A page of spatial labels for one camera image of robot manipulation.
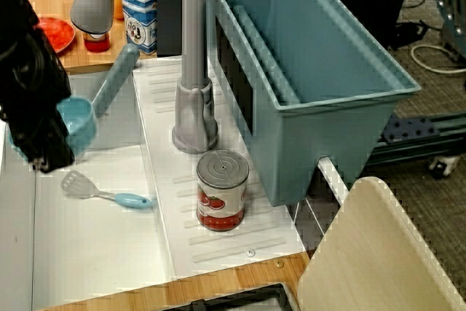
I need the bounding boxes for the white cable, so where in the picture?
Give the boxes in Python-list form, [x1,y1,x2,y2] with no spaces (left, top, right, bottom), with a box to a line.
[411,43,466,75]

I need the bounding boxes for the grey blue cylindrical handle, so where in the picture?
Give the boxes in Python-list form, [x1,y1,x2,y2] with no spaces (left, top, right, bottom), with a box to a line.
[90,43,141,119]

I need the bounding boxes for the red hot sauce bottle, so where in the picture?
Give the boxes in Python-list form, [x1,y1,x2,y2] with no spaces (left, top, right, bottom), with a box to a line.
[82,30,111,53]

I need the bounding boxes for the light wooden board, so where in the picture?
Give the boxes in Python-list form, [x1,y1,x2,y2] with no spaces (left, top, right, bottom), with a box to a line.
[297,176,466,311]

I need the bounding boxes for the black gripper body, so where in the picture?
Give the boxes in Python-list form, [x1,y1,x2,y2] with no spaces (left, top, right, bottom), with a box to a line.
[0,30,72,144]

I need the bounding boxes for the blue white milk carton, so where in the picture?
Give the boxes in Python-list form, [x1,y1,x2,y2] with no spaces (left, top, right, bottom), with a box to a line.
[121,0,159,55]

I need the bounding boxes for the orange red toy plate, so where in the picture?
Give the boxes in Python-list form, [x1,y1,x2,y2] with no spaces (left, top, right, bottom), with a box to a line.
[34,17,76,58]

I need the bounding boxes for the grey toy faucet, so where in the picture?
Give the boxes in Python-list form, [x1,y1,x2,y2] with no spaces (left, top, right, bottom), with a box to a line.
[69,0,219,154]

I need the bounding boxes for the white caster wheel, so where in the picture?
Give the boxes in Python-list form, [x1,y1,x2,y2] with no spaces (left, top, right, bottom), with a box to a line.
[428,156,460,176]

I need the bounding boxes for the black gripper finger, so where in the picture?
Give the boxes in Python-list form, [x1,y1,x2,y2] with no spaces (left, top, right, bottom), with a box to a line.
[10,106,76,174]

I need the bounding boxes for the tomato toy can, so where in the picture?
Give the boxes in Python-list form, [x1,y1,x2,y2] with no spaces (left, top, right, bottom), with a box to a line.
[196,149,250,232]

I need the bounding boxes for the teal plastic bin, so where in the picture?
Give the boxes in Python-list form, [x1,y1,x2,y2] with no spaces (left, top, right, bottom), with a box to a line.
[198,0,422,207]

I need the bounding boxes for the grey spatula blue handle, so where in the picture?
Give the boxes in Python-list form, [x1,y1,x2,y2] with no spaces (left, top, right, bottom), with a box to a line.
[60,170,154,212]

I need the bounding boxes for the blue aluminium frame rail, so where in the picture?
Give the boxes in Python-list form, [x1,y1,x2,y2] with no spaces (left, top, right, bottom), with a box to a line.
[367,114,466,166]

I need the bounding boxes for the white toy sink unit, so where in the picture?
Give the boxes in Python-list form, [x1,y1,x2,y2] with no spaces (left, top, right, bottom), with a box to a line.
[0,58,307,311]

